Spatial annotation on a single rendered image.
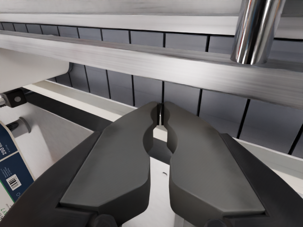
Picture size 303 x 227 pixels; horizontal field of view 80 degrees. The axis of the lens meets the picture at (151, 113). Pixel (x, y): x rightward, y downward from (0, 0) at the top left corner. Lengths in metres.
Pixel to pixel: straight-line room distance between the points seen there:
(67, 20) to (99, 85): 0.08
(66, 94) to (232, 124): 0.19
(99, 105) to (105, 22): 0.09
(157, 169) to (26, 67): 0.20
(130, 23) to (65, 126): 0.24
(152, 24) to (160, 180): 0.19
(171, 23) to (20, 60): 0.16
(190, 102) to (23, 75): 0.18
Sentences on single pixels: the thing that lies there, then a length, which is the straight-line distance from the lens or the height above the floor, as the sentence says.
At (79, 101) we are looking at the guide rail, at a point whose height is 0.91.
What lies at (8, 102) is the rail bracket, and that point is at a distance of 0.42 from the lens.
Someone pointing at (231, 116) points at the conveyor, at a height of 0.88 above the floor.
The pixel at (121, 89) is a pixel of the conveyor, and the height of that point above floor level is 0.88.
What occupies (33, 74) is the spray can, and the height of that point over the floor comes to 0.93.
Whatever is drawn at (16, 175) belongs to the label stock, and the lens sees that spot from 0.57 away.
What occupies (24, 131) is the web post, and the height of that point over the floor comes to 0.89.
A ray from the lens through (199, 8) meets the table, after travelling 0.21.
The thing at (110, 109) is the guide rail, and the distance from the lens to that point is 0.20.
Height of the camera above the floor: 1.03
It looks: 47 degrees down
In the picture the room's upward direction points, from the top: 129 degrees counter-clockwise
